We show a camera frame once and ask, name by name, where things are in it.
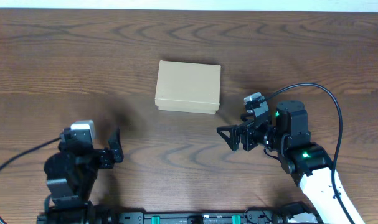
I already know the brown cardboard box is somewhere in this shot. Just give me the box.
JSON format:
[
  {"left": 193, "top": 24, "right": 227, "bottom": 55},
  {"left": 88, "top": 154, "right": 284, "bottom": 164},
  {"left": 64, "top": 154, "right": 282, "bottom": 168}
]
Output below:
[{"left": 154, "top": 60, "right": 221, "bottom": 114}]

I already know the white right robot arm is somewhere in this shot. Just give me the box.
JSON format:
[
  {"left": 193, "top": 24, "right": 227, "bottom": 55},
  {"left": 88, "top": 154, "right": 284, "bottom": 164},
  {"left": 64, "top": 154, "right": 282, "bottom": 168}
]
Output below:
[{"left": 217, "top": 94, "right": 364, "bottom": 223}]

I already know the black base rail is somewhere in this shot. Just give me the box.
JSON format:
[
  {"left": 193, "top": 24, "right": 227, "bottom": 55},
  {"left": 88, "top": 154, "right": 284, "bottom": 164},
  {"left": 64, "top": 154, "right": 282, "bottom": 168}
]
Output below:
[{"left": 36, "top": 202, "right": 323, "bottom": 224}]

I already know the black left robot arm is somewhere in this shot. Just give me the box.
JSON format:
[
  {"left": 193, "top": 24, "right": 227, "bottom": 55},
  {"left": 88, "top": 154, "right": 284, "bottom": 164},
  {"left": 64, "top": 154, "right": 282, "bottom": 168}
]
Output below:
[{"left": 36, "top": 128, "right": 124, "bottom": 224}]

